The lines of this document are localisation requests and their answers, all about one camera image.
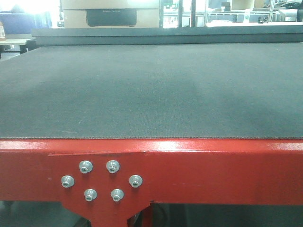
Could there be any red conveyor frame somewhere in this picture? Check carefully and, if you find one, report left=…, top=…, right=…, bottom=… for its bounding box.
left=0, top=139, right=303, bottom=227

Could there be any black conveyor belt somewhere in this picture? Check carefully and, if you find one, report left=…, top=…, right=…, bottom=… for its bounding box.
left=0, top=23, right=303, bottom=139

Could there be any cardboard box with black panel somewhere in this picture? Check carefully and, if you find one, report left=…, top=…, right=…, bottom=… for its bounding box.
left=62, top=0, right=160, bottom=28

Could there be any blue bin in background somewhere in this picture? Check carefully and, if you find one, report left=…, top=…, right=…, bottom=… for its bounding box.
left=0, top=11, right=53, bottom=35

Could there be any silver bolt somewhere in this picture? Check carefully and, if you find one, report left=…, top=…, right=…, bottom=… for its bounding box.
left=129, top=175, right=143, bottom=188
left=84, top=189, right=98, bottom=201
left=79, top=160, right=93, bottom=174
left=106, top=160, right=120, bottom=174
left=111, top=189, right=125, bottom=202
left=61, top=175, right=75, bottom=188

